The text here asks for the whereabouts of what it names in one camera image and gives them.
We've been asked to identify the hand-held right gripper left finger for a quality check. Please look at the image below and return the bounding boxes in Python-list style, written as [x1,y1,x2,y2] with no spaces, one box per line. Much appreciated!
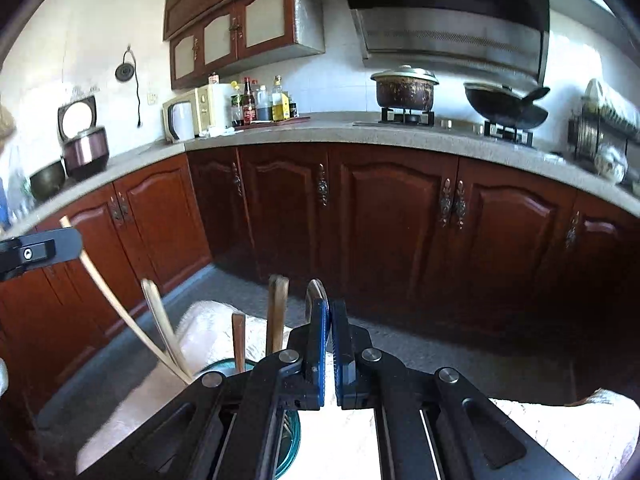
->
[75,299,332,480]

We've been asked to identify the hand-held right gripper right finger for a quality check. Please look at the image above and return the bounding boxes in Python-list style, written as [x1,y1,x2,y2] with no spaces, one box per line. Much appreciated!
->
[331,299,581,480]

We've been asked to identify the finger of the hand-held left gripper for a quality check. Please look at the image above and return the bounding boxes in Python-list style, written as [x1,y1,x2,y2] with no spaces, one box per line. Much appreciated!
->
[0,227,84,282]

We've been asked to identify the silver spoon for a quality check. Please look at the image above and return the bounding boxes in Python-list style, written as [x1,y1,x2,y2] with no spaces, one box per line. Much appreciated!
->
[305,279,333,356]

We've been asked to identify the steel fork with wooden handle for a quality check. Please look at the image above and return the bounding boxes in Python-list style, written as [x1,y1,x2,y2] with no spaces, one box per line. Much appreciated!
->
[266,275,290,356]

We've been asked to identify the gold fork with wooden handle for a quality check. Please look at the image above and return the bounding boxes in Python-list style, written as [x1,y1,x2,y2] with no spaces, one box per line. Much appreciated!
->
[231,312,247,374]

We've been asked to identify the bamboo chopstick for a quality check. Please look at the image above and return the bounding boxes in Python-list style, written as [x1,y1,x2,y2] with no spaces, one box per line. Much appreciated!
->
[59,216,193,386]
[141,279,195,380]

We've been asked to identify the white floral cup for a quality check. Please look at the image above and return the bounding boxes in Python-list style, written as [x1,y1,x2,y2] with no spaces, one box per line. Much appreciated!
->
[192,356,304,480]

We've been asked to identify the dark metal bowl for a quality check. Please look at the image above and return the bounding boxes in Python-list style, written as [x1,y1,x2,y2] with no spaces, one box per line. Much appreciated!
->
[29,159,67,202]

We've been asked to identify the purple rice cooker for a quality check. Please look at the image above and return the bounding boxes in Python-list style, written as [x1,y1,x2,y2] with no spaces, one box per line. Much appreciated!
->
[56,95,110,182]

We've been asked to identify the cream quilted tablecloth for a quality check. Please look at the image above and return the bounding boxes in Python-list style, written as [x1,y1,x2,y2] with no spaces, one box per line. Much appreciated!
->
[75,300,638,480]

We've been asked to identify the wooden base cabinets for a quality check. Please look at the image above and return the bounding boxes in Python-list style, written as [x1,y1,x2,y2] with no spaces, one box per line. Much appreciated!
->
[0,142,640,411]

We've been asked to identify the cream microwave oven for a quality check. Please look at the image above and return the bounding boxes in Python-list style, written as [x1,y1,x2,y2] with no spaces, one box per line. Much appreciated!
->
[161,86,215,144]

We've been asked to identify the grey stone kitchen countertop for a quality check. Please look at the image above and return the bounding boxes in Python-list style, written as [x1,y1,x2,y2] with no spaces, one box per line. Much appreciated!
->
[0,111,640,241]

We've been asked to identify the dark soy sauce bottle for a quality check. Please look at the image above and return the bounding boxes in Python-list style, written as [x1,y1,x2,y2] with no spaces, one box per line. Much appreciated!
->
[242,77,257,126]

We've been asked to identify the white-capped clear bottle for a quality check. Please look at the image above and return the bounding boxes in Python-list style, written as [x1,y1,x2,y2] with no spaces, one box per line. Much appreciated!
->
[255,84,274,122]

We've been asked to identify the oil bottle with yellow label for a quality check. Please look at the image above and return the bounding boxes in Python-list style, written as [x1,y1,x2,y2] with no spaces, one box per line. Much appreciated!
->
[272,75,291,121]

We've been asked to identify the gas stove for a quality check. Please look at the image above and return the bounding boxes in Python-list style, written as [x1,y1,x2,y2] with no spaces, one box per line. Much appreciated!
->
[352,106,537,149]

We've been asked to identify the brown stock pot with lid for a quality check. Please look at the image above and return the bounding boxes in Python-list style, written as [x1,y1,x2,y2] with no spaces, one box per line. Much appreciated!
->
[370,64,441,112]

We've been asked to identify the black wok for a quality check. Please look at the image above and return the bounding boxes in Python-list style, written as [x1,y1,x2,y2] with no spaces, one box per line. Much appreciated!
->
[463,81,551,130]

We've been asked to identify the dish rack with dishes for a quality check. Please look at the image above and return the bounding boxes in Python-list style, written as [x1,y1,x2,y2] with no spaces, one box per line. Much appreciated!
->
[567,78,640,187]

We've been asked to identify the steel range hood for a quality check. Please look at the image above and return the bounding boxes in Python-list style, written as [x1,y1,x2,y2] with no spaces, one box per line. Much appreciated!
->
[334,0,552,92]

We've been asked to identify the black wall disc with cord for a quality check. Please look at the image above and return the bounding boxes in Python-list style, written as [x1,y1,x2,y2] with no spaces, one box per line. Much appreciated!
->
[114,44,144,129]

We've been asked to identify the wooden wall cabinets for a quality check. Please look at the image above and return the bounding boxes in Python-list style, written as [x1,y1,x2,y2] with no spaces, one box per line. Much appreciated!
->
[163,0,326,91]

